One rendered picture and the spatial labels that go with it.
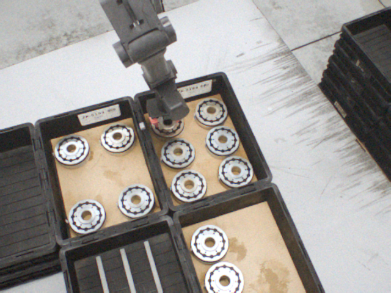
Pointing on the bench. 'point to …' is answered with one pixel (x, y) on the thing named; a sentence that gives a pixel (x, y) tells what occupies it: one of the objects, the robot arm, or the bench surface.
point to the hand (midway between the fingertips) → (166, 122)
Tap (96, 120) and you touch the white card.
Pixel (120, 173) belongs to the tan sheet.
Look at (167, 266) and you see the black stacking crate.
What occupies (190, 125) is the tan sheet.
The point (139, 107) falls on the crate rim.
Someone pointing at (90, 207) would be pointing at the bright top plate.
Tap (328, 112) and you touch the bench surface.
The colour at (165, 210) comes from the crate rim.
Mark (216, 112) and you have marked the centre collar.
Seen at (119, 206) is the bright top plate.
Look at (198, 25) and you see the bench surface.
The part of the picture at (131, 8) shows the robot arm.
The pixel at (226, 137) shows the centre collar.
